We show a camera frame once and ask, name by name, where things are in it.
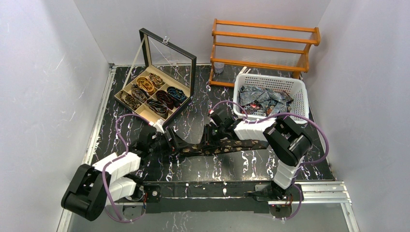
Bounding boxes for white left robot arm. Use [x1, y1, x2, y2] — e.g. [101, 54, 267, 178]
[61, 125, 187, 221]

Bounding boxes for gold rolled tie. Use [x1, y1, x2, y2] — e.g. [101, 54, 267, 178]
[136, 76, 157, 94]

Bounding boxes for blue black rolled tie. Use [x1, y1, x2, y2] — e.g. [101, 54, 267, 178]
[167, 87, 187, 107]

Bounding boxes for olive patterned rolled tie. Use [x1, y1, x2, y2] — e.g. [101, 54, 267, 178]
[119, 90, 141, 110]

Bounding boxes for dark red rolled tie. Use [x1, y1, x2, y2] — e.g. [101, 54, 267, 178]
[155, 90, 174, 110]

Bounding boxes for brown patterned rolled tie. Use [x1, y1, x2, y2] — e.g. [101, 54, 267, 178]
[131, 84, 150, 103]

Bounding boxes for orange wooden shoe rack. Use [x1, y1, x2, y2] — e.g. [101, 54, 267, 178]
[210, 19, 321, 79]

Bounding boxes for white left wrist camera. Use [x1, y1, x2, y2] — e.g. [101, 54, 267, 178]
[151, 119, 164, 133]

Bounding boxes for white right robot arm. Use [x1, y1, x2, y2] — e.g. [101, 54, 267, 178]
[200, 111, 313, 190]

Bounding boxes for grey striped rolled tie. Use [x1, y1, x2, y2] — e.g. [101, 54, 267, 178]
[146, 99, 168, 119]

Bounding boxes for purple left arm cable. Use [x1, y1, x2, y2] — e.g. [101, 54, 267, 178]
[102, 114, 154, 224]

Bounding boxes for black gold floral tie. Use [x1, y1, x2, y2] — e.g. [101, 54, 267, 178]
[180, 139, 269, 157]

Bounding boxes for small clear plastic cup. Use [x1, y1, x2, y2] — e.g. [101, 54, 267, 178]
[213, 62, 225, 74]

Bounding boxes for brown rolled tie back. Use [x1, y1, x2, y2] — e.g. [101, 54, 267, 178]
[148, 73, 165, 89]

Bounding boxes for white plastic basket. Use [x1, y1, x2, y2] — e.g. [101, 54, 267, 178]
[233, 73, 309, 118]

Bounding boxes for black tie storage box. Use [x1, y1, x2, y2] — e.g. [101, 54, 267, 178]
[114, 28, 197, 129]

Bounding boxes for grey ties in basket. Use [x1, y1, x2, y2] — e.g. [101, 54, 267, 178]
[238, 85, 294, 116]

